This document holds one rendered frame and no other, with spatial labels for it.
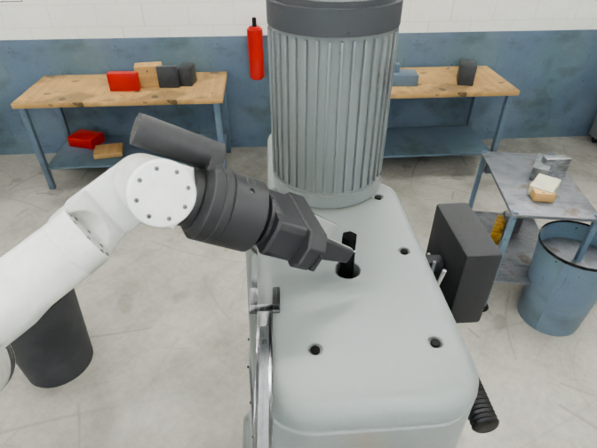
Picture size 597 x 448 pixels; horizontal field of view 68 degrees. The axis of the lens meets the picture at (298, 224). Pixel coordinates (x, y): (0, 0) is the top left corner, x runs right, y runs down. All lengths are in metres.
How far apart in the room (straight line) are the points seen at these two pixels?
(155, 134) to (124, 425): 2.44
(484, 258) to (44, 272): 0.80
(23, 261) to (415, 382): 0.41
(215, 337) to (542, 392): 2.00
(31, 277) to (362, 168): 0.50
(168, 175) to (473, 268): 0.72
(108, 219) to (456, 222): 0.77
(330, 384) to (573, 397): 2.71
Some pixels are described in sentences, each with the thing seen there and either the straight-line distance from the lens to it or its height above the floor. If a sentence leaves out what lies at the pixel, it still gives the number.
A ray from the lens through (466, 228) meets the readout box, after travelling 1.06.
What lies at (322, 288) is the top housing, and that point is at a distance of 0.61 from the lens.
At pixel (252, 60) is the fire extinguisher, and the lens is 4.72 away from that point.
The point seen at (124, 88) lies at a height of 0.91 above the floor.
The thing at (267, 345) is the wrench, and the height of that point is 1.90.
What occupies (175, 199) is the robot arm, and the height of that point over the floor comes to 2.09.
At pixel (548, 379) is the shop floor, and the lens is 3.18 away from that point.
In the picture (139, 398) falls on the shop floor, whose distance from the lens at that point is 2.89.
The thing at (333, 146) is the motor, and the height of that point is 2.01.
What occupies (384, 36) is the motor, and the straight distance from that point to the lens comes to 0.68.
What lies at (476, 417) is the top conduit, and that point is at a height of 1.80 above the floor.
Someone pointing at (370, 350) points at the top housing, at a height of 1.89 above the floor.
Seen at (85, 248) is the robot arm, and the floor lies 2.05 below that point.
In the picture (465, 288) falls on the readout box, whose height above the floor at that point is 1.63.
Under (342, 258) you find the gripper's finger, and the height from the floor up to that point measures 1.95.
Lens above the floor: 2.32
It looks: 36 degrees down
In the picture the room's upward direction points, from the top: straight up
